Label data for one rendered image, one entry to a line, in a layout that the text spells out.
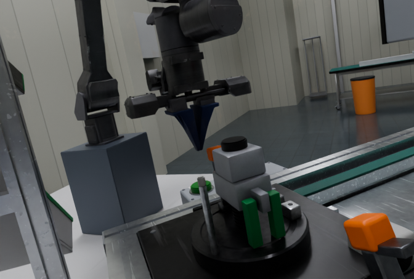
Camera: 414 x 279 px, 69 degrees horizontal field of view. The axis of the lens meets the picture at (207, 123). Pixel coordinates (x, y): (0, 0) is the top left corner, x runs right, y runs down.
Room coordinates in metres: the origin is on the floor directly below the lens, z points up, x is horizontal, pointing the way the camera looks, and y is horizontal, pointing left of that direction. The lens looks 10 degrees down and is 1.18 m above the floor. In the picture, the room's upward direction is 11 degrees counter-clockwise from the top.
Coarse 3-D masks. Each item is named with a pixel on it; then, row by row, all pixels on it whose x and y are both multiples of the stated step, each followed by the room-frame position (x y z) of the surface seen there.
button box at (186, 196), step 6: (270, 168) 0.59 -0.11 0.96; (276, 168) 0.59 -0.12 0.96; (282, 168) 0.58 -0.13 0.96; (270, 174) 0.56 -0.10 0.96; (210, 180) 0.59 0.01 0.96; (180, 192) 0.56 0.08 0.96; (186, 192) 0.55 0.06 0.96; (210, 192) 0.53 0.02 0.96; (186, 198) 0.52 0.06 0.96; (192, 198) 0.51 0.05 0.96; (198, 198) 0.51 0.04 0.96
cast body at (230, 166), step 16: (224, 144) 0.33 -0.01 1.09; (240, 144) 0.32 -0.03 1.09; (224, 160) 0.31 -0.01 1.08; (240, 160) 0.31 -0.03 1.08; (256, 160) 0.32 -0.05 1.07; (224, 176) 0.32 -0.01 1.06; (240, 176) 0.31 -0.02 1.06; (256, 176) 0.31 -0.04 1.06; (224, 192) 0.33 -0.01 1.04; (240, 192) 0.30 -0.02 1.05; (256, 192) 0.30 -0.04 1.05; (240, 208) 0.30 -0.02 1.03
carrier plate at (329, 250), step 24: (288, 192) 0.44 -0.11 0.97; (192, 216) 0.42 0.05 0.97; (312, 216) 0.36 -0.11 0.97; (336, 216) 0.35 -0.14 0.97; (144, 240) 0.38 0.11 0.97; (168, 240) 0.37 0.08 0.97; (312, 240) 0.31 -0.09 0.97; (336, 240) 0.30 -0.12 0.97; (168, 264) 0.32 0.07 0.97; (192, 264) 0.31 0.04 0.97; (312, 264) 0.27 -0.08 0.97; (336, 264) 0.27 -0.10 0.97; (360, 264) 0.26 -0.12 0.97
